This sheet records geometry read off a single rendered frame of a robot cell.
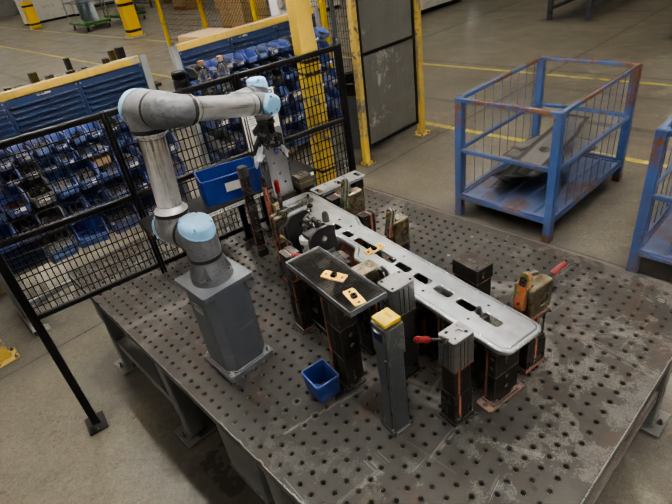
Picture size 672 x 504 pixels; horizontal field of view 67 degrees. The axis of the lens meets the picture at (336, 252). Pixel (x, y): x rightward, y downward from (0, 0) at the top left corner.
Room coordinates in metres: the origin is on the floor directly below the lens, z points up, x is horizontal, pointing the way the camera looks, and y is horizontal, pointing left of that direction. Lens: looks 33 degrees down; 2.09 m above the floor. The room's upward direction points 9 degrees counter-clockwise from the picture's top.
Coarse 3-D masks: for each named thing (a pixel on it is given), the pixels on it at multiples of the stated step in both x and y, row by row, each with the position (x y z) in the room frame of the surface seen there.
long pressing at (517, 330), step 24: (288, 216) 2.05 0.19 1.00; (336, 216) 1.99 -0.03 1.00; (384, 240) 1.72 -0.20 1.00; (384, 264) 1.56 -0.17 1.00; (408, 264) 1.53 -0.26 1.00; (432, 264) 1.51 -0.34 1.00; (432, 288) 1.37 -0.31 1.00; (456, 288) 1.35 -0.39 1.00; (456, 312) 1.23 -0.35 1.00; (504, 312) 1.19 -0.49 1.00; (480, 336) 1.10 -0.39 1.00; (504, 336) 1.09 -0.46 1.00; (528, 336) 1.08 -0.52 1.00
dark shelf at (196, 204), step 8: (296, 160) 2.64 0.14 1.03; (296, 168) 2.53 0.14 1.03; (304, 168) 2.51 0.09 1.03; (312, 168) 2.49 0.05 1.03; (264, 176) 2.49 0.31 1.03; (256, 192) 2.31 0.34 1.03; (192, 200) 2.34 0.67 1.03; (200, 200) 2.32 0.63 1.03; (232, 200) 2.26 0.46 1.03; (240, 200) 2.25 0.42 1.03; (192, 208) 2.24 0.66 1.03; (200, 208) 2.23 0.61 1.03; (208, 208) 2.21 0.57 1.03; (216, 208) 2.20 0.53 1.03; (224, 208) 2.21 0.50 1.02; (232, 208) 2.23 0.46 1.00; (152, 216) 2.23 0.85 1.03; (144, 224) 2.15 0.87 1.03; (152, 232) 2.06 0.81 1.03; (152, 240) 2.03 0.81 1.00
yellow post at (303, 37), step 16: (288, 0) 2.84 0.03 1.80; (304, 0) 2.82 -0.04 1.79; (288, 16) 2.86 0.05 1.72; (304, 16) 2.81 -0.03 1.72; (304, 32) 2.81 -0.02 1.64; (304, 48) 2.80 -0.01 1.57; (304, 64) 2.80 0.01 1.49; (304, 80) 2.81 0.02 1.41; (320, 80) 2.83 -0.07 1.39; (304, 96) 2.84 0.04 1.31; (320, 96) 2.82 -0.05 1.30; (320, 144) 2.80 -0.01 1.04; (320, 176) 2.81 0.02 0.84
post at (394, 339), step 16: (400, 320) 1.07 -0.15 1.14; (384, 336) 1.04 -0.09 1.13; (400, 336) 1.06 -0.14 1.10; (384, 352) 1.04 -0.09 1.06; (400, 352) 1.05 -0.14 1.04; (384, 368) 1.06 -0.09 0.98; (400, 368) 1.06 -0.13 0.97; (384, 384) 1.07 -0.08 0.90; (400, 384) 1.06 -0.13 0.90; (384, 400) 1.08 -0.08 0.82; (400, 400) 1.05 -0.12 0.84; (384, 416) 1.09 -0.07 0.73; (400, 416) 1.05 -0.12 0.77; (400, 432) 1.04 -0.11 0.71
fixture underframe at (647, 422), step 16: (112, 336) 2.33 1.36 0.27; (128, 352) 2.20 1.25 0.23; (128, 368) 2.32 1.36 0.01; (144, 368) 2.05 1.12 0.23; (160, 384) 1.91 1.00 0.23; (176, 400) 1.73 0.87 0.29; (656, 400) 1.38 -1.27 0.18; (192, 416) 1.75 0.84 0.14; (640, 416) 1.29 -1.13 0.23; (656, 416) 1.41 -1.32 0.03; (176, 432) 1.77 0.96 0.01; (192, 432) 1.73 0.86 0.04; (208, 432) 1.74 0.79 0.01; (656, 432) 1.35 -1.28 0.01; (624, 448) 1.16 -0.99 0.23; (272, 480) 1.08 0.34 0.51; (288, 496) 1.08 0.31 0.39; (592, 496) 1.00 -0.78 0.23
